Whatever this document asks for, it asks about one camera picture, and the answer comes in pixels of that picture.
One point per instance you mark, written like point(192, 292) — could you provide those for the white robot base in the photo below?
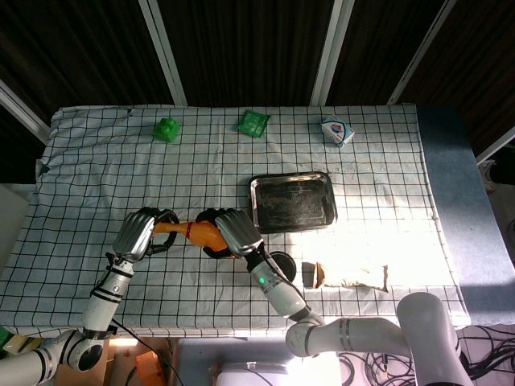
point(253, 374)

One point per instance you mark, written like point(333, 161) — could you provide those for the white frame post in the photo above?
point(328, 52)
point(22, 110)
point(422, 52)
point(497, 144)
point(163, 52)

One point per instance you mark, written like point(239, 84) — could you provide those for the rectangular metal tray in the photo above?
point(293, 203)

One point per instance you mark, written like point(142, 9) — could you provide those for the orange cardboard box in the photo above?
point(149, 368)

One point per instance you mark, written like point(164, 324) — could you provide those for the green foil packet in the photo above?
point(252, 124)

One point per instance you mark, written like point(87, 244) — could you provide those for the white black checkered tablecloth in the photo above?
point(100, 181)

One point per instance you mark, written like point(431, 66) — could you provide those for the black round lid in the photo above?
point(286, 263)

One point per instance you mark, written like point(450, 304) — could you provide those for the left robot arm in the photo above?
point(104, 305)

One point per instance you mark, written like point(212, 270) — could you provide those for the white blue carton box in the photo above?
point(337, 130)

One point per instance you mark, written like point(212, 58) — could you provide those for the dark pleated curtain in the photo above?
point(249, 48)

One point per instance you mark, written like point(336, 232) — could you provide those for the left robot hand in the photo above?
point(134, 237)

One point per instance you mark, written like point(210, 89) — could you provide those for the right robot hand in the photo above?
point(239, 233)

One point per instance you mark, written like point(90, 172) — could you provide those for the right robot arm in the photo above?
point(281, 293)

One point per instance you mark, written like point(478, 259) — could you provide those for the orange bottle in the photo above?
point(201, 235)

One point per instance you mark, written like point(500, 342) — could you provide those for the green toy building block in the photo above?
point(167, 130)

